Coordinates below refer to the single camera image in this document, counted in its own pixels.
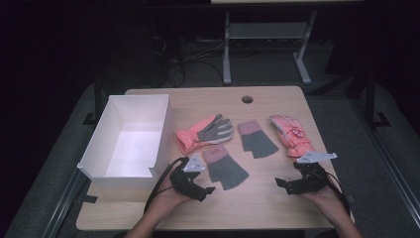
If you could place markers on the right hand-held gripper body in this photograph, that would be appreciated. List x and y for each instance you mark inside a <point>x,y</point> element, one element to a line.
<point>312,178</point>

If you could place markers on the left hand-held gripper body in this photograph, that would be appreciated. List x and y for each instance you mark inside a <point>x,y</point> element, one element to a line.
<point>185,180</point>

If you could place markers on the gray fingerless glove pink cuff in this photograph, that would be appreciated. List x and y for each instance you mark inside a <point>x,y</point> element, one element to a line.
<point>259,143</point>
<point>228,172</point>

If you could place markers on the white storage box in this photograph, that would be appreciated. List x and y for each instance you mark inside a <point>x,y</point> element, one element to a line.
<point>132,145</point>

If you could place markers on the person's left hand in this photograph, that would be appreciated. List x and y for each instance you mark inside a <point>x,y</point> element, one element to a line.
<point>168,200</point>

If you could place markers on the orange glove with gray palm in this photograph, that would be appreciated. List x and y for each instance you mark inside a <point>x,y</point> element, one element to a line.
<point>189,137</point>

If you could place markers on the pink printed ski glove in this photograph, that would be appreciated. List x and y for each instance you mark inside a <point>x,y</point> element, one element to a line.
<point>292,134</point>

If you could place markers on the black tape strip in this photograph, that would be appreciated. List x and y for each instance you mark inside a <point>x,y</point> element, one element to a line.
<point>89,199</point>

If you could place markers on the black metal stand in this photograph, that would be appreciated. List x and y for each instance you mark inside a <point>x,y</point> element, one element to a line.
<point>371,99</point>

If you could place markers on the aluminium floor rail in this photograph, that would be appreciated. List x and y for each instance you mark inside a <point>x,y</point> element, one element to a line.
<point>389,158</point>
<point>62,205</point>

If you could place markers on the gray metal table frame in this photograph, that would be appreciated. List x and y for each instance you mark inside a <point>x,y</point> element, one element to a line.
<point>264,31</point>

